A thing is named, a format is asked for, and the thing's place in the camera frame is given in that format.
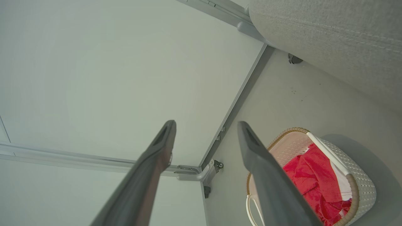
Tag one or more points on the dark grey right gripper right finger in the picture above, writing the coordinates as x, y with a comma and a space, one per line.
270, 185

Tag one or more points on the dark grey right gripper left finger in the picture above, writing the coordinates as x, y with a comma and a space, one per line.
141, 182

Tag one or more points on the red and white shirt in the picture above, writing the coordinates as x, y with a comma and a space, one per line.
311, 175

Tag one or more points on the red shorts with white stripe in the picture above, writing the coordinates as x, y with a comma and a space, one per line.
336, 213

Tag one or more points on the grey fabric sofa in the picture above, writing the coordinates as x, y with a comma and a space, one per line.
329, 37

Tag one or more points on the small black caster wheel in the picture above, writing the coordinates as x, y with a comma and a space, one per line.
218, 165

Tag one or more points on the white perforated laundry basket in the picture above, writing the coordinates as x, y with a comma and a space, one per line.
361, 185

